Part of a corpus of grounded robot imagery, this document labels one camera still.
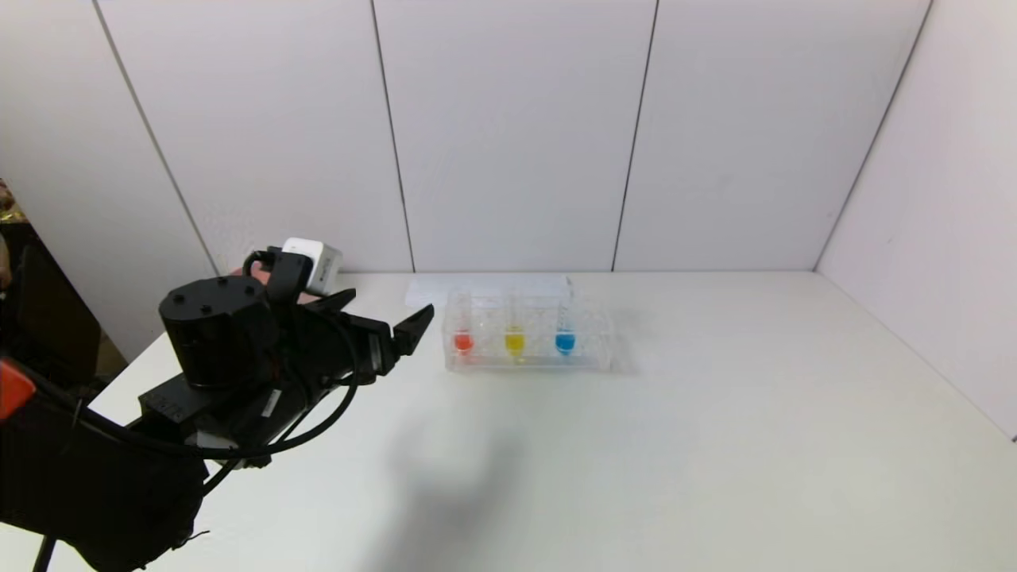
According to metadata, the test tube with blue pigment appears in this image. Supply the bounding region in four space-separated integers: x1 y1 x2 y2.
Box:
554 276 584 357

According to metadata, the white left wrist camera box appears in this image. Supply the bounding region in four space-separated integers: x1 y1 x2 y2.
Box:
281 237 345 296

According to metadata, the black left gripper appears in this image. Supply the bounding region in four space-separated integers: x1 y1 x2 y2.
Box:
285 288 436 389

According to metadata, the test tube with yellow pigment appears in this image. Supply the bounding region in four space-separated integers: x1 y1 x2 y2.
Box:
502 289 528 360

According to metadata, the test tube with red pigment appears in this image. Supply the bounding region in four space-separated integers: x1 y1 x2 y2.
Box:
450 289 477 357

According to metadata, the white paper sheet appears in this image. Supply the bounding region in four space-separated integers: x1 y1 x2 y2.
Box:
405 275 574 310

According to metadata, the pink plastic bowl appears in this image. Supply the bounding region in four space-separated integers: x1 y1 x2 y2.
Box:
229 265 320 307

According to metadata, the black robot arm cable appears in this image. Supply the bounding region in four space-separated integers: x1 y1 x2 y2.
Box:
0 314 360 463

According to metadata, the black chair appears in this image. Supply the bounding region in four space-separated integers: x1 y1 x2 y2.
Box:
0 226 104 398

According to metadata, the clear acrylic test tube rack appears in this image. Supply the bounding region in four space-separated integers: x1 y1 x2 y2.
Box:
443 288 615 373

